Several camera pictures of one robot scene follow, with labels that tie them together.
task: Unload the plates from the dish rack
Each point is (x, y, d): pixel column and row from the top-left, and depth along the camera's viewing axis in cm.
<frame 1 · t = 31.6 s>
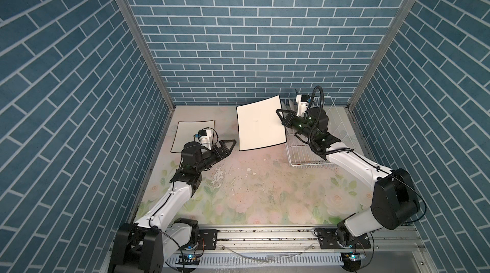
left hand: (236, 146, 79), fingers open
right hand: (279, 111, 79), fingers closed
white square plate black rim: (259, 125, 85), point 23 cm above the table
white square plate: (183, 131, 110), on the table

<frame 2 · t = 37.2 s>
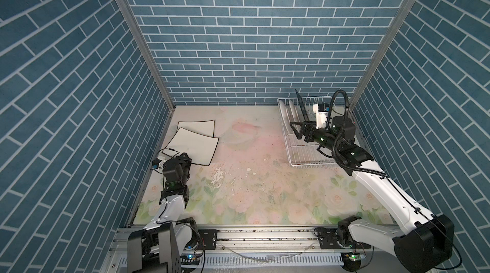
left hand: (192, 150, 86), fingers closed
right hand: (300, 123, 75), fingers open
white square plate black rim: (200, 148, 92), point 9 cm above the table
the other named things where they were.

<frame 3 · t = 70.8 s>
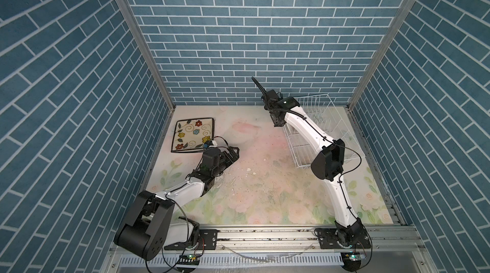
left hand: (239, 154, 88), fingers open
right hand: (286, 117, 93), fingers open
black square plate: (190, 135, 104), point 4 cm above the table
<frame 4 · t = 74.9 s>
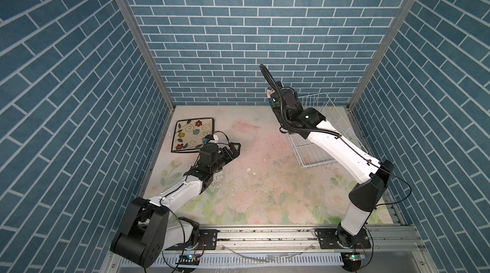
left hand: (240, 149, 86), fingers open
right hand: (289, 103, 77), fingers closed
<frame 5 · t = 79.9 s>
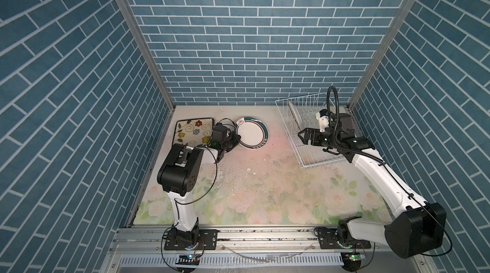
left hand: (246, 136, 99), fingers closed
right hand: (309, 134, 82), fingers open
round white plate outer: (254, 132, 108), point 3 cm above the table
